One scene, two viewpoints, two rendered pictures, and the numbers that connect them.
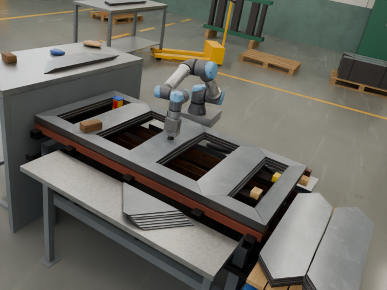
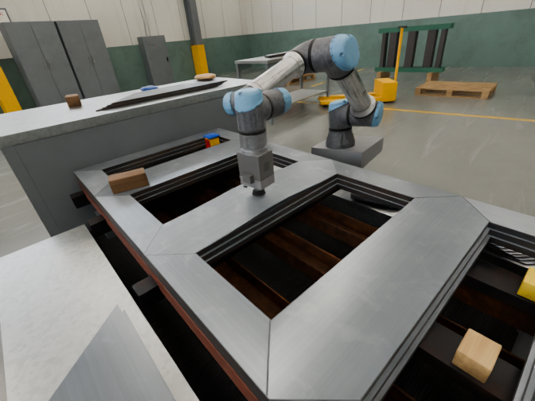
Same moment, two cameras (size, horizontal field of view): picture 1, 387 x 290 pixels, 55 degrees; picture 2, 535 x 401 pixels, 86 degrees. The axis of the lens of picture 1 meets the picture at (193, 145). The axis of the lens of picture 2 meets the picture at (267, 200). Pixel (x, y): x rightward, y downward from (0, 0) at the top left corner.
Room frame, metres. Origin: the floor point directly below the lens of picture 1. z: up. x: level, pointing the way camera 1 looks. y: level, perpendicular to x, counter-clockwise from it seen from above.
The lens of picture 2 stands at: (1.35, -0.20, 1.30)
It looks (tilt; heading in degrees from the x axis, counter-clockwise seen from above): 30 degrees down; 24
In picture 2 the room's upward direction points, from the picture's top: 5 degrees counter-clockwise
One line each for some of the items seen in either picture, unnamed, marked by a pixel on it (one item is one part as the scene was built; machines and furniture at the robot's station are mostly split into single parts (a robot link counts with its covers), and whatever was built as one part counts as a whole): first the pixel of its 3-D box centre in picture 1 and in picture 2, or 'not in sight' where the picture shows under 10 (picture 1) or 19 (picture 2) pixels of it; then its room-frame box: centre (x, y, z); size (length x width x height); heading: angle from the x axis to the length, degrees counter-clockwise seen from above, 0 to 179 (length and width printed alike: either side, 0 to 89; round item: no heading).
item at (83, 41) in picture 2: not in sight; (88, 63); (7.58, 7.55, 0.97); 1.00 x 0.48 x 1.95; 163
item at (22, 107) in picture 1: (82, 138); (185, 197); (2.51, 0.85, 0.50); 1.30 x 0.04 x 1.01; 154
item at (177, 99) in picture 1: (176, 100); (251, 110); (2.06, 0.15, 1.12); 0.09 x 0.08 x 0.11; 163
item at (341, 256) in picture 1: (319, 242); not in sight; (1.38, -0.66, 0.82); 0.80 x 0.40 x 0.06; 154
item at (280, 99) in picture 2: (179, 96); (268, 103); (2.15, 0.13, 1.12); 0.11 x 0.11 x 0.08; 73
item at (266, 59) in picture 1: (270, 61); (454, 89); (8.12, -1.31, 0.07); 1.20 x 0.80 x 0.14; 70
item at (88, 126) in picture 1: (91, 125); (128, 180); (2.01, 0.63, 0.89); 0.12 x 0.06 x 0.05; 139
